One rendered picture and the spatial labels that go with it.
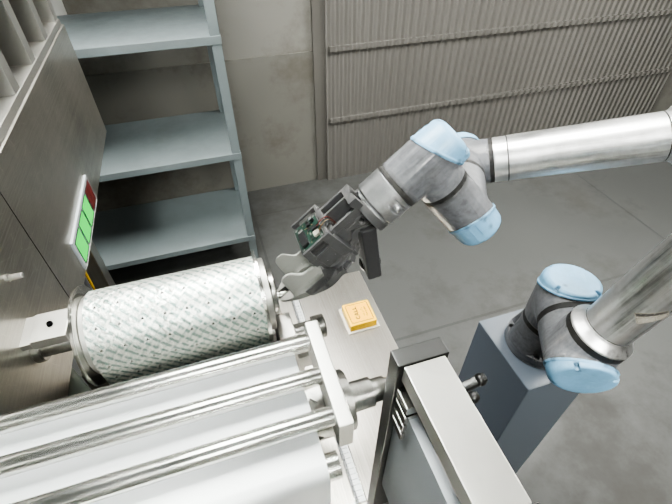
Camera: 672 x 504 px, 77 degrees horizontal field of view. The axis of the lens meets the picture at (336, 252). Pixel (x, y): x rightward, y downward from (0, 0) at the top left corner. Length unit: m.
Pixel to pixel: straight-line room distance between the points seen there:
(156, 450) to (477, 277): 2.30
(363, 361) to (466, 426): 0.67
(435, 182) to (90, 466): 0.49
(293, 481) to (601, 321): 0.64
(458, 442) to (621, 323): 0.53
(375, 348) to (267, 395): 0.71
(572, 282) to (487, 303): 1.47
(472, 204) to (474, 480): 0.40
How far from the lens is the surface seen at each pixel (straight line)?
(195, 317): 0.63
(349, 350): 1.03
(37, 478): 0.40
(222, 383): 0.38
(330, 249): 0.62
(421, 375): 0.38
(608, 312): 0.84
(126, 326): 0.64
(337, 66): 2.84
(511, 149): 0.75
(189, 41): 1.94
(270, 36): 2.73
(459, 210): 0.64
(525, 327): 1.07
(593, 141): 0.77
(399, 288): 2.39
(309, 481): 0.35
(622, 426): 2.28
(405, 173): 0.60
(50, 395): 0.77
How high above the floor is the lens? 1.76
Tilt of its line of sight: 43 degrees down
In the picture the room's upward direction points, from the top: straight up
